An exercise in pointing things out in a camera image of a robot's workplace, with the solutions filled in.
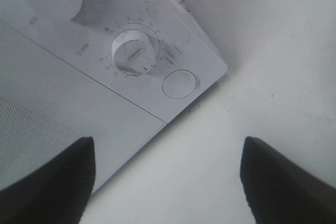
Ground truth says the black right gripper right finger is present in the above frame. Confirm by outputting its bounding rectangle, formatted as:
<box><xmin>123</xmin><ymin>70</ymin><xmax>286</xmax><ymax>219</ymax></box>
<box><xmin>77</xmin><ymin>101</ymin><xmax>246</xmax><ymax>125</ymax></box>
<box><xmin>240</xmin><ymin>136</ymin><xmax>335</xmax><ymax>223</ymax></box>

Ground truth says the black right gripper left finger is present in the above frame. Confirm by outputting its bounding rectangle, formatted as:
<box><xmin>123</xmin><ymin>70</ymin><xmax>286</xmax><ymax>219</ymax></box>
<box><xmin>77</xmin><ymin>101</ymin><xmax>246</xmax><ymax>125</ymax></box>
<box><xmin>1</xmin><ymin>137</ymin><xmax>95</xmax><ymax>223</ymax></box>

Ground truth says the white microwave door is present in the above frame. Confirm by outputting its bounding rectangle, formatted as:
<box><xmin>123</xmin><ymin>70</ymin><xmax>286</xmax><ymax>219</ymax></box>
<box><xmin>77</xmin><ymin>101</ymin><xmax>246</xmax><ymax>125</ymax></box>
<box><xmin>1</xmin><ymin>25</ymin><xmax>164</xmax><ymax>189</ymax></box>

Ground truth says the round door release button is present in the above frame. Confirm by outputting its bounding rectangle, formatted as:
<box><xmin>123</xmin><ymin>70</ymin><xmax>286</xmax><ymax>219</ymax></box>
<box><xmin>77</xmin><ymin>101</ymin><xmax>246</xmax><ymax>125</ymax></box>
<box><xmin>162</xmin><ymin>70</ymin><xmax>197</xmax><ymax>99</ymax></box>

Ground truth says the lower white timer knob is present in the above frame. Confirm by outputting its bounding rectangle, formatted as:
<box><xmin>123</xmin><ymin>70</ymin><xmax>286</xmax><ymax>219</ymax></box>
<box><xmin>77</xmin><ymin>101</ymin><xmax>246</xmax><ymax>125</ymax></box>
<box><xmin>111</xmin><ymin>30</ymin><xmax>159</xmax><ymax>76</ymax></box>

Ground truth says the white microwave oven body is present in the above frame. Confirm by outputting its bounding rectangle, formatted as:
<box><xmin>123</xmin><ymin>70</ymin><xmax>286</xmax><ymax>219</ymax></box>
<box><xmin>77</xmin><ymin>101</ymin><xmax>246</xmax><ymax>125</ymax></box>
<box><xmin>1</xmin><ymin>0</ymin><xmax>227</xmax><ymax>122</ymax></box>

